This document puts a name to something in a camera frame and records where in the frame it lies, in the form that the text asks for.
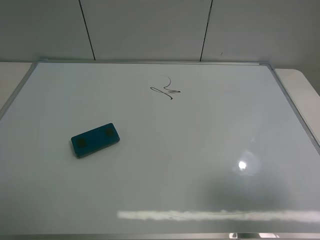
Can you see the white aluminium-framed whiteboard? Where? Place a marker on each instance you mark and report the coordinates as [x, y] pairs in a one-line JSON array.
[[207, 151]]

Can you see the teal whiteboard eraser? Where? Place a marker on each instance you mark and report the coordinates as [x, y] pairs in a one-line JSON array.
[[94, 140]]

